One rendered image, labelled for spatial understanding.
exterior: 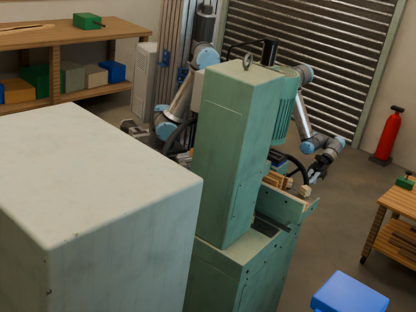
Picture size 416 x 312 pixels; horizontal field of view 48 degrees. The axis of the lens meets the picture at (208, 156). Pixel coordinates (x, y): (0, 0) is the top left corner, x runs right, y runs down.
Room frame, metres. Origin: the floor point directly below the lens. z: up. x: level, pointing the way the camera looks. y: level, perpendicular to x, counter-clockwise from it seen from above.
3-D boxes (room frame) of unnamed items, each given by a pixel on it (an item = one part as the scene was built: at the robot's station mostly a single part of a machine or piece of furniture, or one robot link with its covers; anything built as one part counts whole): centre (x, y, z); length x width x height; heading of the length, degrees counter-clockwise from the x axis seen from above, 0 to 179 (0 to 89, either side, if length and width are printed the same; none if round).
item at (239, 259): (1.80, -0.18, 0.76); 0.57 x 0.45 x 0.09; 148
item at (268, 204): (2.01, -0.27, 0.87); 0.61 x 0.30 x 0.06; 58
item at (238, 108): (1.66, -0.09, 1.16); 0.22 x 0.22 x 0.72; 58
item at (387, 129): (4.39, -1.78, 0.30); 0.19 x 0.18 x 0.60; 143
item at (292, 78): (1.90, -0.24, 1.31); 0.18 x 0.18 x 0.31
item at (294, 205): (1.89, -0.19, 0.93); 0.60 x 0.02 x 0.06; 58
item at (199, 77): (1.71, 0.05, 1.40); 0.10 x 0.06 x 0.16; 148
